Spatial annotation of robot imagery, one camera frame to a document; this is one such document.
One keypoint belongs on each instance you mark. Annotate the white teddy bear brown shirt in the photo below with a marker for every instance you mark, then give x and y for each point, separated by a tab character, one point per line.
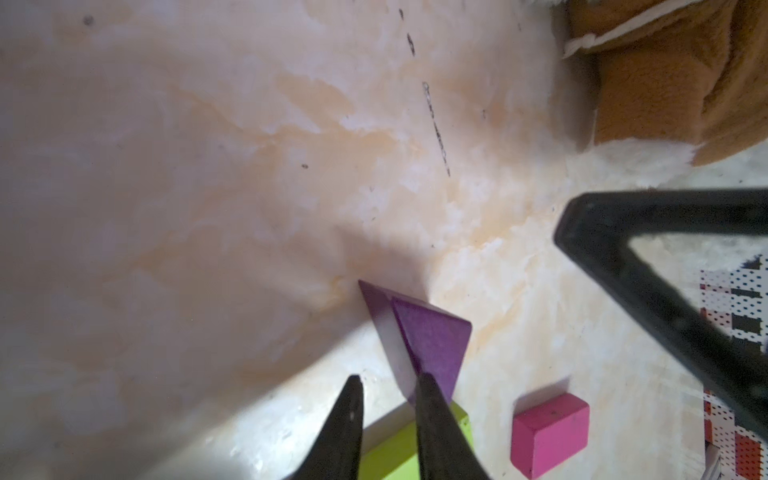
682	84

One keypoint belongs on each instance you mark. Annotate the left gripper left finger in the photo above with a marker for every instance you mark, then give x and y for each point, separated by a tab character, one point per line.
336	451

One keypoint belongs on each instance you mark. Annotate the green block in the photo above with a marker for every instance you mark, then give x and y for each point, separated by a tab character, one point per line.
396	455

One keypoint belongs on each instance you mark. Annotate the purple triangle block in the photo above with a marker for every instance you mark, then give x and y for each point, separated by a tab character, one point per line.
417	338

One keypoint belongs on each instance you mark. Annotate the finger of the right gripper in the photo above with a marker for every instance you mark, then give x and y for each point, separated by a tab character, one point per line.
594	232

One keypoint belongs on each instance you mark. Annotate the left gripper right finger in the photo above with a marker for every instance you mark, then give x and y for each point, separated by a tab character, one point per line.
443	450

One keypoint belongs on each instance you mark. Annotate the magenta block right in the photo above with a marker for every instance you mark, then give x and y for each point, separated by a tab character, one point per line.
548	434

